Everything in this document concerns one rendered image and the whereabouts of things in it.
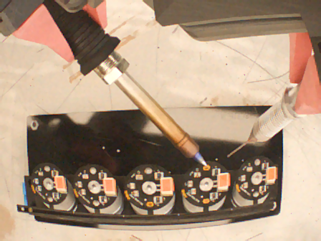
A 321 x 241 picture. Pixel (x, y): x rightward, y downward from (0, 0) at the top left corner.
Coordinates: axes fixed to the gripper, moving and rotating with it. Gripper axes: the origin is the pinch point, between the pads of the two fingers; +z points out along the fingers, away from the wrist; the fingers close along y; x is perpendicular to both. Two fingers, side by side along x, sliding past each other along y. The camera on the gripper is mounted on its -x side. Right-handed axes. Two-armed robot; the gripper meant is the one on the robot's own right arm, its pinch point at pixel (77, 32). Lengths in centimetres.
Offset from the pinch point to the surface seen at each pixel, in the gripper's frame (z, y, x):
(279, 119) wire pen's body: 0.8, 2.0, -12.2
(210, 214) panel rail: 8.8, -1.7, -7.4
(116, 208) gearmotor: 8.7, -4.6, -2.8
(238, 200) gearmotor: 10.6, 0.1, -7.0
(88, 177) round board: 5.9, -4.5, -2.2
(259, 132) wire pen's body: 2.4, 1.4, -10.6
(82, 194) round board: 6.1, -5.5, -2.6
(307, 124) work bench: 14.7, 7.6, -5.1
